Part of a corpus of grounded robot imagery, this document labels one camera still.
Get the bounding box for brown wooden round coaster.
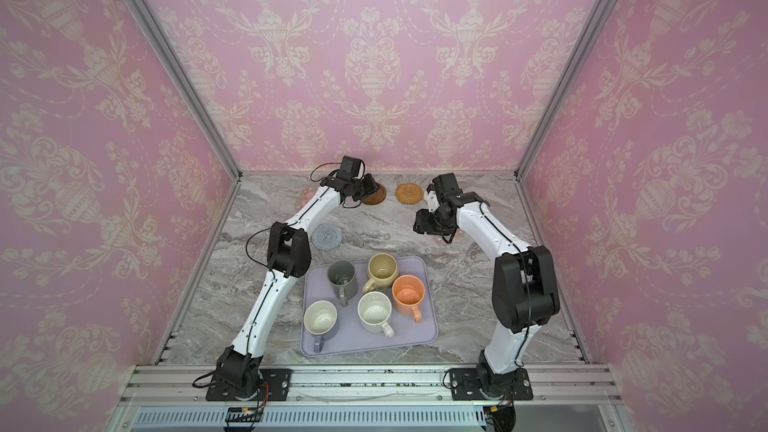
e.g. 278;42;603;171
363;184;387;206

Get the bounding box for woven rattan round coaster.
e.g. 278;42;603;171
395;182;424;205

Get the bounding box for blue woven round coaster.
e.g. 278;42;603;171
311;223;343;251

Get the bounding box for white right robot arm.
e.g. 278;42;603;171
414;192;560;398

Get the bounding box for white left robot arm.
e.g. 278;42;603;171
206;171;377;401

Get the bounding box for yellow beige mug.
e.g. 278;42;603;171
362;253;400;294

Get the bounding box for orange mug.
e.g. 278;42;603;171
392;275;426;323

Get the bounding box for lilac plastic tray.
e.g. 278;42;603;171
300;256;438;358

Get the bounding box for white cream mug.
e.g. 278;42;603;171
357;291;394;338

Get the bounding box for grey green mug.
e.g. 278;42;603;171
327;260;359;307

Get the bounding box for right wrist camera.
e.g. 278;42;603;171
426;173;463;211

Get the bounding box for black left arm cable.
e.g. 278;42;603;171
244;226;274;271

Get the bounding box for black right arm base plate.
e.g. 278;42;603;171
443;366;534;402

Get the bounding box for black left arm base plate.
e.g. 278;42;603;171
206;367;293;402

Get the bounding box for aluminium corner frame post left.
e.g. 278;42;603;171
124;0;242;182

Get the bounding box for aluminium corner frame post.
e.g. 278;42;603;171
515;0;617;182
124;0;242;182

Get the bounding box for aluminium front frame rail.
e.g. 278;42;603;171
116;363;625;407

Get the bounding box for aluminium corner frame post right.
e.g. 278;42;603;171
515;0;617;182

